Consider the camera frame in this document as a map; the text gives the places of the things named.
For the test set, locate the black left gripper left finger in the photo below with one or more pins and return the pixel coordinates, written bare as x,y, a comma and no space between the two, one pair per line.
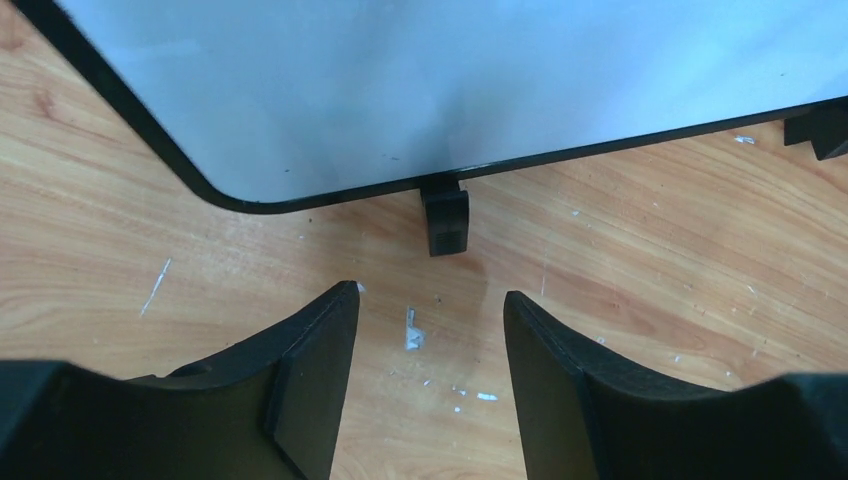
267,407

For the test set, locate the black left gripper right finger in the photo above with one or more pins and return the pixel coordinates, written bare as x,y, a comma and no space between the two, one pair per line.
587,412

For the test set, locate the white whiteboard black frame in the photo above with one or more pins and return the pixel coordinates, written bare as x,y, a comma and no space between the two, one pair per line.
272,107

